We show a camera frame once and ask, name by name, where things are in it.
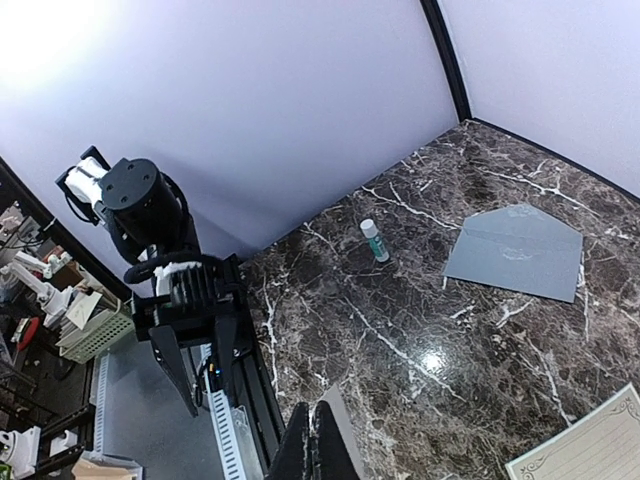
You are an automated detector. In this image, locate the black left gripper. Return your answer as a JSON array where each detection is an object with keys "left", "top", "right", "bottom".
[{"left": 130, "top": 252, "right": 246, "bottom": 418}]

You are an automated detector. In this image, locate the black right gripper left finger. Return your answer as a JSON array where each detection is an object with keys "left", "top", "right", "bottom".
[{"left": 267, "top": 402, "right": 312, "bottom": 480}]

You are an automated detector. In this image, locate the black left frame post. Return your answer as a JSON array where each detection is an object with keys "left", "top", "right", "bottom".
[{"left": 420, "top": 0, "right": 473, "bottom": 122}]

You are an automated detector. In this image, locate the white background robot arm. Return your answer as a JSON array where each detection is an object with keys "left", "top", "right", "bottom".
[{"left": 1, "top": 252, "right": 74, "bottom": 327}]

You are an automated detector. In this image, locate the grey paper envelope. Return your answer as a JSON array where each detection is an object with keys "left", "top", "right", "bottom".
[{"left": 443, "top": 204, "right": 583, "bottom": 303}]

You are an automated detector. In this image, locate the white slotted cable duct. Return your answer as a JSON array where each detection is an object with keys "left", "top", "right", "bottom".
[{"left": 94, "top": 346, "right": 249, "bottom": 479}]

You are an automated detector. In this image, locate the green perforated plastic basket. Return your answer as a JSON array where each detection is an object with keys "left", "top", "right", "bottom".
[{"left": 56, "top": 296, "right": 134, "bottom": 364}]

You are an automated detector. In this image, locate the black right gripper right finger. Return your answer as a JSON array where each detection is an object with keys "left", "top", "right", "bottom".
[{"left": 311, "top": 400, "right": 362, "bottom": 480}]

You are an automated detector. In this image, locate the green white glue stick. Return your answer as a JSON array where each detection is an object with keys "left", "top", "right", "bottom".
[{"left": 360, "top": 218, "right": 390, "bottom": 263}]

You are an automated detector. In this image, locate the beige letter sheet on table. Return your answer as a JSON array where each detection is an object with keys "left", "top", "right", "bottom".
[{"left": 505, "top": 383, "right": 639, "bottom": 480}]

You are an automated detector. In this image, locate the cream envelope in background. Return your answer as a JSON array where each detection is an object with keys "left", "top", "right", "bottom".
[{"left": 65, "top": 291, "right": 103, "bottom": 330}]

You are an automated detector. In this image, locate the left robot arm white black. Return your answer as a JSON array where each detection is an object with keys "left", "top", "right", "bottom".
[{"left": 56, "top": 146, "right": 246, "bottom": 416}]

